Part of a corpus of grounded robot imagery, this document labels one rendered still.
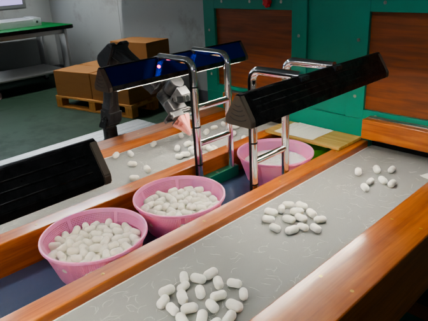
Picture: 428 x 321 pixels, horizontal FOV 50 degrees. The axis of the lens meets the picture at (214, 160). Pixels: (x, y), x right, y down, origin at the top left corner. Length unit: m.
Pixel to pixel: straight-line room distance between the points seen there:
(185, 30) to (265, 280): 4.55
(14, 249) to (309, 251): 0.73
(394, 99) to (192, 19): 3.82
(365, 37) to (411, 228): 0.74
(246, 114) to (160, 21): 4.75
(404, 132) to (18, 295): 1.23
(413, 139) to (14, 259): 1.24
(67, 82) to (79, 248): 4.36
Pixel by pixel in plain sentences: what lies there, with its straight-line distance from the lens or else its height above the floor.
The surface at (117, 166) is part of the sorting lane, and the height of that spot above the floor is 0.74.
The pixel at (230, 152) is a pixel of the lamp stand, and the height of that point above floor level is 0.77.
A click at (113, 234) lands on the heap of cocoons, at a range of 1.26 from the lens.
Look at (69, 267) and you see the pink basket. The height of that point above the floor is 0.75.
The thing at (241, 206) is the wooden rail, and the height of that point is 0.77.
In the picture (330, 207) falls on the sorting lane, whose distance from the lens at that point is 1.33.
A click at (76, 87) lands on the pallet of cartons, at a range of 5.41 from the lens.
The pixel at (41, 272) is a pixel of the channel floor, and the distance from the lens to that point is 1.29.
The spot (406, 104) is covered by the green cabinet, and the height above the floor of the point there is 0.92.
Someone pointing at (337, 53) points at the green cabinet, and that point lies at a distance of 1.78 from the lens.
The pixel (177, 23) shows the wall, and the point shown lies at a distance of 5.48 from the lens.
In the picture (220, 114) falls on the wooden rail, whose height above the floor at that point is 0.76.
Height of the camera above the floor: 1.36
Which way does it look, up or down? 22 degrees down
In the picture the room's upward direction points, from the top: 3 degrees counter-clockwise
